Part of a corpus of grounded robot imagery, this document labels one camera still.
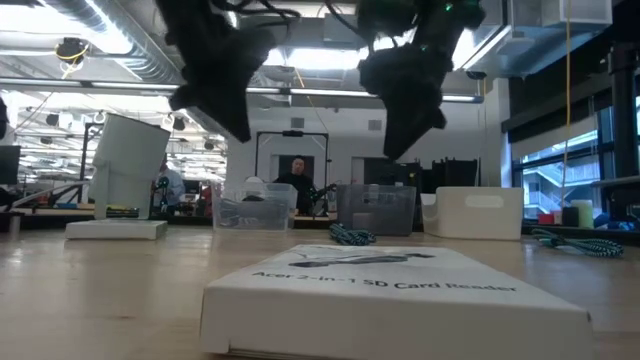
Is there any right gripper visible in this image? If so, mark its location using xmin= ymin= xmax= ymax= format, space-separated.
xmin=357 ymin=44 xmax=451 ymax=160

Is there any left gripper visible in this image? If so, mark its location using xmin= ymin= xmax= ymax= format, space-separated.
xmin=167 ymin=22 xmax=276 ymax=144

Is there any teal braided cable bundle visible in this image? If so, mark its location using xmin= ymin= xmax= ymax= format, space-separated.
xmin=328 ymin=222 xmax=378 ymax=247
xmin=530 ymin=228 xmax=625 ymax=259

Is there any white card reader box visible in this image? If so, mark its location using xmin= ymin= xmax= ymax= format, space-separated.
xmin=198 ymin=243 xmax=596 ymax=360

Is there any grey translucent plastic bin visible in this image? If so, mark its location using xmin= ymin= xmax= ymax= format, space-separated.
xmin=335 ymin=183 xmax=418 ymax=237

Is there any clear plastic bin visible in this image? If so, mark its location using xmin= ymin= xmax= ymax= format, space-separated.
xmin=210 ymin=182 xmax=299 ymax=232

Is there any white plastic bin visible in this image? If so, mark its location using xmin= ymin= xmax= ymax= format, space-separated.
xmin=420 ymin=186 xmax=525 ymax=241

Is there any person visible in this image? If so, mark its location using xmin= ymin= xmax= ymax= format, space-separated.
xmin=152 ymin=162 xmax=187 ymax=214
xmin=273 ymin=155 xmax=326 ymax=216

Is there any white lamp with flat base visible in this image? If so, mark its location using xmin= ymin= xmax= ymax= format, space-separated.
xmin=64 ymin=112 xmax=172 ymax=241

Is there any pale green cup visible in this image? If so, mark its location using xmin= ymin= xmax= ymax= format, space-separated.
xmin=572 ymin=199 xmax=595 ymax=229

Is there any black monitor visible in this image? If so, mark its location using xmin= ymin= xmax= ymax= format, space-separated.
xmin=0 ymin=144 xmax=22 ymax=186

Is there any black gantry frame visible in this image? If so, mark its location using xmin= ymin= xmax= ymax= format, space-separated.
xmin=254 ymin=130 xmax=330 ymax=216

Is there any black aluminium table frame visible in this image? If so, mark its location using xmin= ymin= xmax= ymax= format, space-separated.
xmin=167 ymin=213 xmax=640 ymax=235

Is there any silver ventilation duct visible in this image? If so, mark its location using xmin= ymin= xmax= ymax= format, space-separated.
xmin=42 ymin=0 xmax=184 ymax=87

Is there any black reel with yellow cord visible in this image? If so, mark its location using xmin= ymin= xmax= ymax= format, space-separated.
xmin=53 ymin=37 xmax=92 ymax=79

